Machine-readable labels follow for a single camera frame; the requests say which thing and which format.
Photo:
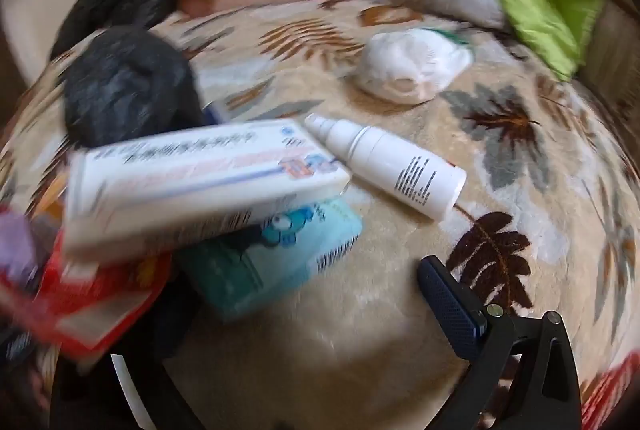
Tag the paper wad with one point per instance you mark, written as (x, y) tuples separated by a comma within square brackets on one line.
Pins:
[(400, 64)]

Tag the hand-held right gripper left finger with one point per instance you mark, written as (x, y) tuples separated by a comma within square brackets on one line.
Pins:
[(175, 322)]

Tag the red snack packet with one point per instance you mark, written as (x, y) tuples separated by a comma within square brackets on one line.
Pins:
[(90, 305)]

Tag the leaf print blanket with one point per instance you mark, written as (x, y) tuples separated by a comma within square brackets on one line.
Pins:
[(350, 350)]

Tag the white spray bottle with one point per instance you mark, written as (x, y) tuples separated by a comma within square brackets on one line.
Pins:
[(400, 164)]

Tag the black plastic bag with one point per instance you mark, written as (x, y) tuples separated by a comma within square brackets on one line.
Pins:
[(125, 84)]

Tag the teal tissue pack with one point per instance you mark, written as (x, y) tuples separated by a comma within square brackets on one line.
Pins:
[(280, 260)]

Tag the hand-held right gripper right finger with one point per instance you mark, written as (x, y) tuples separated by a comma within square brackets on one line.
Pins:
[(450, 305)]

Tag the white medicine box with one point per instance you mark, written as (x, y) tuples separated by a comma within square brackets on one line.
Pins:
[(200, 180)]

